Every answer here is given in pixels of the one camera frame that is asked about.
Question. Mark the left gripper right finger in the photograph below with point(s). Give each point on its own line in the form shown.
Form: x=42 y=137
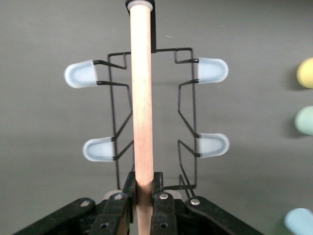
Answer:
x=162 y=213

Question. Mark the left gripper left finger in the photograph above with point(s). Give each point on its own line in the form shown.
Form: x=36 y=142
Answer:
x=115 y=215

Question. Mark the pale green plastic cup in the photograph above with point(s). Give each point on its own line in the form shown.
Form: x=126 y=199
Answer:
x=305 y=121

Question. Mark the yellow plastic cup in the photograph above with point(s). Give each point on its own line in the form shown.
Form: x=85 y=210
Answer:
x=305 y=73

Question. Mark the light blue plastic cup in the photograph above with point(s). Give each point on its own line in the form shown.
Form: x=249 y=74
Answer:
x=299 y=221

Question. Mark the dark grey table cloth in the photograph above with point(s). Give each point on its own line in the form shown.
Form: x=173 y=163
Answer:
x=36 y=110

